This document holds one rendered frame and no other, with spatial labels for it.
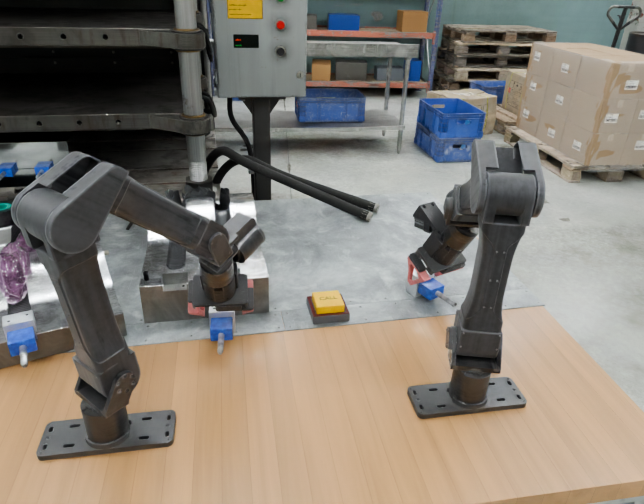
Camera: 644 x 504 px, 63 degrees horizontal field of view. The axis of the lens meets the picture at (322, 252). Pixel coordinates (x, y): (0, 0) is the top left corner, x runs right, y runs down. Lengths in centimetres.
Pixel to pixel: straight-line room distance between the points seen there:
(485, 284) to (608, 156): 403
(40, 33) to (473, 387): 150
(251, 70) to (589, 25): 729
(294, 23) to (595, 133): 327
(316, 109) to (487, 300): 406
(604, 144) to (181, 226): 421
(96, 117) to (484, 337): 137
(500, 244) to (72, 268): 59
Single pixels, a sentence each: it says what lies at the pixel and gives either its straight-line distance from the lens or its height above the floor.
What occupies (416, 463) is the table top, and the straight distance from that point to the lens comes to 89.
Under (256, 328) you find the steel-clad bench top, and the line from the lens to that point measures 112.
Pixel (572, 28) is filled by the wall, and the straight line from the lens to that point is 868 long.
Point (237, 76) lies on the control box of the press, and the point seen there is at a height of 114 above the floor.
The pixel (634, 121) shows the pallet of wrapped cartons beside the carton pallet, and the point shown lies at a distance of 485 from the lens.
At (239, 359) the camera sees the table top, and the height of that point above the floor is 80.
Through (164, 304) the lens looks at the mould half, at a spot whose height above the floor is 84.
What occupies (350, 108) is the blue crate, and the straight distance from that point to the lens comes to 487.
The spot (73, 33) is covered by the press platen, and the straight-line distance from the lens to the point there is 181.
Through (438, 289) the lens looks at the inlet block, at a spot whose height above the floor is 84.
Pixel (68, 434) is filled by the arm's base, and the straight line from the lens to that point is 96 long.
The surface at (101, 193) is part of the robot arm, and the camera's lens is 70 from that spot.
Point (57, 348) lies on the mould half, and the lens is 113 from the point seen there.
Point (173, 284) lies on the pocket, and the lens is 116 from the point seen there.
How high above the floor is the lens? 146
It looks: 28 degrees down
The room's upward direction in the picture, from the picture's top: 2 degrees clockwise
